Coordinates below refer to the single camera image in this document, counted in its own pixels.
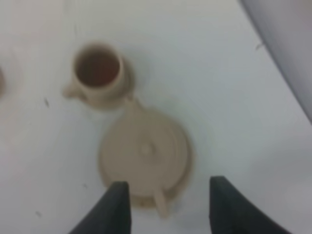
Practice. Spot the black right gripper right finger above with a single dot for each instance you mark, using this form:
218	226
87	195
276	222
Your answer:
232	213

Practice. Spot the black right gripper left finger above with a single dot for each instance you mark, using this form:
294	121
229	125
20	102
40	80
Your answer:
111	215

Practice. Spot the beige teapot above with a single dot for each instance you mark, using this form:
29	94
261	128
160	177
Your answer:
137	117

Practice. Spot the beige teacup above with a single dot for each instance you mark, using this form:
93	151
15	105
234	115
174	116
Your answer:
2	83
101	78

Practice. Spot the beige teacup far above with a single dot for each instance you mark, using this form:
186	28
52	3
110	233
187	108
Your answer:
101	78

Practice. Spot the beige teapot saucer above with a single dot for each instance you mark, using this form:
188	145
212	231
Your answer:
187	165

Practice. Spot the beige teacup near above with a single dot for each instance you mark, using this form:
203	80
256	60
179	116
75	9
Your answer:
2	83

